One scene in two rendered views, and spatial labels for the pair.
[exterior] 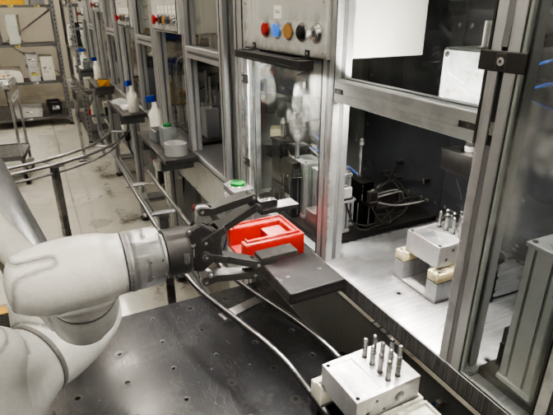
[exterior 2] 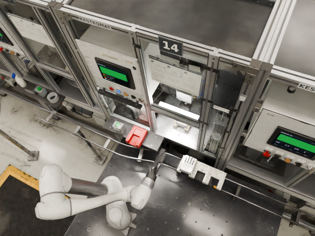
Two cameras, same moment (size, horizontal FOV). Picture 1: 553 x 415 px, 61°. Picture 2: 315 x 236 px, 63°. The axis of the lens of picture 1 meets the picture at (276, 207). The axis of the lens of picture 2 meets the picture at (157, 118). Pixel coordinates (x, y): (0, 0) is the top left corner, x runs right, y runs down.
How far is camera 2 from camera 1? 1.47 m
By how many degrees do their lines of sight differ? 43
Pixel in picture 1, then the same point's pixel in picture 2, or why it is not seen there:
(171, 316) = (115, 162)
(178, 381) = (136, 179)
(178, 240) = (153, 176)
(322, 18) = (143, 98)
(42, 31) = not seen: outside the picture
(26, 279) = (141, 205)
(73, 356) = not seen: hidden behind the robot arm
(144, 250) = (151, 184)
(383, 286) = (174, 134)
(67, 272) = (146, 199)
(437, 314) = (189, 136)
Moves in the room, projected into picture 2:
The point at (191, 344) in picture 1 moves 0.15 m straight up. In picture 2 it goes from (129, 167) to (126, 161)
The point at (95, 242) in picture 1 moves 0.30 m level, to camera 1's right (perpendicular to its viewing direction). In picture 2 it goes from (145, 190) to (179, 163)
